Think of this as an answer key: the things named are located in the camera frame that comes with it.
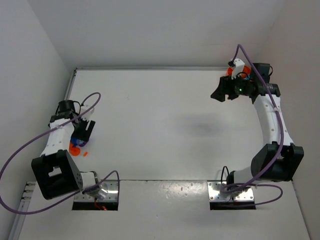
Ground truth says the orange round divided container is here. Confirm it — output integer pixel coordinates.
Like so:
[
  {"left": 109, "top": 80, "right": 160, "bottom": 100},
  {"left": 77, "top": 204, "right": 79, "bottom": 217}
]
[{"left": 226, "top": 65, "right": 251, "bottom": 79}]

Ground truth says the purple round lego piece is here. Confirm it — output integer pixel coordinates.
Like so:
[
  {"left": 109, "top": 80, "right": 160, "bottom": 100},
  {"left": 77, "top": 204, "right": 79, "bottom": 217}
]
[{"left": 76, "top": 139, "right": 88, "bottom": 147}]

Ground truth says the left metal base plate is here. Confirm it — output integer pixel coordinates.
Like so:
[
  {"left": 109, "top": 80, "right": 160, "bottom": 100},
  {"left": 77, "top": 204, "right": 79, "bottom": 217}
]
[{"left": 73, "top": 180, "right": 119, "bottom": 203}]

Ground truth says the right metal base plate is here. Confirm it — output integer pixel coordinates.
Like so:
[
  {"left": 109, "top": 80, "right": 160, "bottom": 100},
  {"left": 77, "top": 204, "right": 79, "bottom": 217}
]
[{"left": 207, "top": 181, "right": 254, "bottom": 203}]

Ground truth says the metal base plate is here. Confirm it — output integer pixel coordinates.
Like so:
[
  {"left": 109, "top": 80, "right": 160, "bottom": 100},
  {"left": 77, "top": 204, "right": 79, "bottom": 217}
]
[
  {"left": 207, "top": 181, "right": 254, "bottom": 203},
  {"left": 73, "top": 180, "right": 119, "bottom": 203}
]

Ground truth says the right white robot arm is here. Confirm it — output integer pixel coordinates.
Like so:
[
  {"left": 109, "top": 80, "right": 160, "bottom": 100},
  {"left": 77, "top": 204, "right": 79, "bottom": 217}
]
[{"left": 210, "top": 58, "right": 304, "bottom": 191}]

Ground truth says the blue lego piece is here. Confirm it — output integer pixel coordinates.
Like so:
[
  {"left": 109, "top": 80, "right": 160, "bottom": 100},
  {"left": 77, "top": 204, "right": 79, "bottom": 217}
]
[{"left": 70, "top": 137, "right": 78, "bottom": 145}]

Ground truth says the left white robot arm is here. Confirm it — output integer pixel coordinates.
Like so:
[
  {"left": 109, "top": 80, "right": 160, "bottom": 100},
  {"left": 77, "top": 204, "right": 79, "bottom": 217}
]
[{"left": 31, "top": 100, "right": 96, "bottom": 200}]

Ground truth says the orange round lego piece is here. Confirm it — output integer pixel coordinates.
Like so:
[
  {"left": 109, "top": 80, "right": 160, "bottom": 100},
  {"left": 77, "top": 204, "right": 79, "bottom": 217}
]
[{"left": 69, "top": 147, "right": 81, "bottom": 156}]

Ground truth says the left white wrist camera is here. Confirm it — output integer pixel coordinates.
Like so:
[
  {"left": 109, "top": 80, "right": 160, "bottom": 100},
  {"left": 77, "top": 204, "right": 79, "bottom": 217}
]
[{"left": 79, "top": 104, "right": 95, "bottom": 121}]

